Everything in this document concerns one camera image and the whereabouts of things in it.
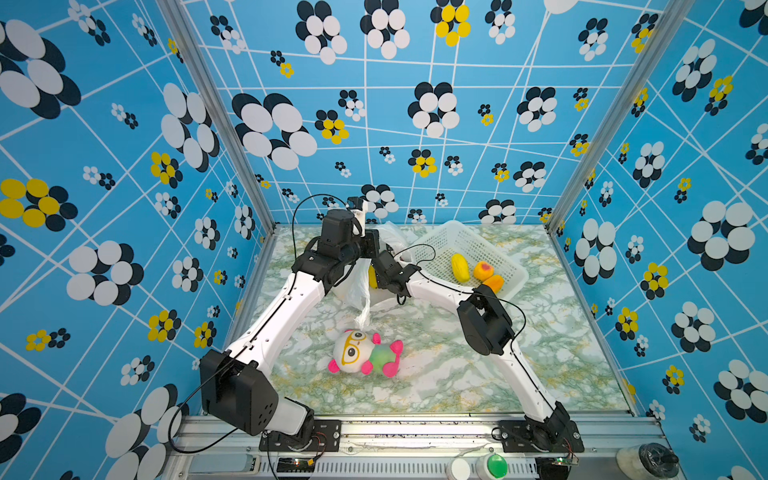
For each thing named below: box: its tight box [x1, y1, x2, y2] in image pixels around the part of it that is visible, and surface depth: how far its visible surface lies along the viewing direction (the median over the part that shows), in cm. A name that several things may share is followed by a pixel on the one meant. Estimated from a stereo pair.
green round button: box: [487, 453, 509, 479], surface depth 63 cm
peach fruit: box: [473, 261, 495, 282], surface depth 101 cm
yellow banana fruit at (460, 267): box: [451, 253, 470, 283], surface depth 104 cm
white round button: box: [451, 458, 470, 480], surface depth 65 cm
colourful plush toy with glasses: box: [327, 330, 404, 378], surface depth 82 cm
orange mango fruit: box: [482, 275, 505, 293], surface depth 101 cm
